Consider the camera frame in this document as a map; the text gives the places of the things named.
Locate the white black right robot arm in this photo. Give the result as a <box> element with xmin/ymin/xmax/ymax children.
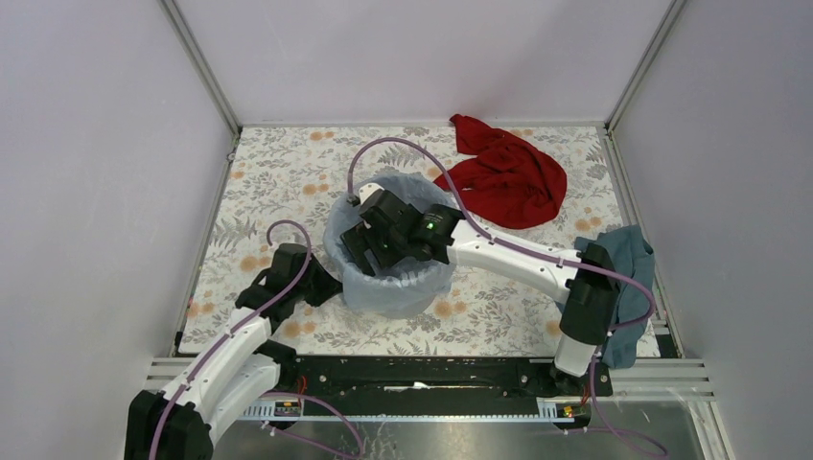
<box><xmin>340</xmin><ymin>183</ymin><xmax>619</xmax><ymax>395</ymax></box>

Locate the light blue plastic trash bag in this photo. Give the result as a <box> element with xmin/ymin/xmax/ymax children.
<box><xmin>323</xmin><ymin>172</ymin><xmax>455</xmax><ymax>319</ymax></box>

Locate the floral patterned table mat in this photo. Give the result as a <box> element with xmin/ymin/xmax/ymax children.
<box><xmin>176</xmin><ymin>126</ymin><xmax>626</xmax><ymax>357</ymax></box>

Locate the right aluminium frame post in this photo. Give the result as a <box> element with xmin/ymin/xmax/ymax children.
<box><xmin>604</xmin><ymin>0</ymin><xmax>689</xmax><ymax>132</ymax></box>

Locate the aluminium frame post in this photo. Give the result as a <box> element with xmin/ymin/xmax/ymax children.
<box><xmin>604</xmin><ymin>0</ymin><xmax>689</xmax><ymax>132</ymax></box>
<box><xmin>157</xmin><ymin>0</ymin><xmax>242</xmax><ymax>140</ymax></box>

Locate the red cloth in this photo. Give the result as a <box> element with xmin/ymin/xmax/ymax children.
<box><xmin>434</xmin><ymin>114</ymin><xmax>568</xmax><ymax>230</ymax></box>

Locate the teal blue cloth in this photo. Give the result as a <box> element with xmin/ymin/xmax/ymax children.
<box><xmin>554</xmin><ymin>225</ymin><xmax>655</xmax><ymax>377</ymax></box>

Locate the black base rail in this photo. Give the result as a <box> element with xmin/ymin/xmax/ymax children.
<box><xmin>276</xmin><ymin>355</ymin><xmax>614</xmax><ymax>406</ymax></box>

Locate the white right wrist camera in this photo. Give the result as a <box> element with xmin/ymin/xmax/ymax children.
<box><xmin>347</xmin><ymin>182</ymin><xmax>386</xmax><ymax>213</ymax></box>

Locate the left aluminium frame post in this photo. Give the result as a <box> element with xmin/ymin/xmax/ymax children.
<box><xmin>157</xmin><ymin>0</ymin><xmax>242</xmax><ymax>140</ymax></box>

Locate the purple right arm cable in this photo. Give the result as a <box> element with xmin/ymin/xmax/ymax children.
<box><xmin>345</xmin><ymin>137</ymin><xmax>669</xmax><ymax>460</ymax></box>

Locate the white slotted cable duct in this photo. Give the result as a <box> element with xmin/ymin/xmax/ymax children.
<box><xmin>239</xmin><ymin>398</ymin><xmax>590</xmax><ymax>424</ymax></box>

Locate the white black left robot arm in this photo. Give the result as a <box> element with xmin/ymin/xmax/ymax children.
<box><xmin>124</xmin><ymin>243</ymin><xmax>342</xmax><ymax>459</ymax></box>

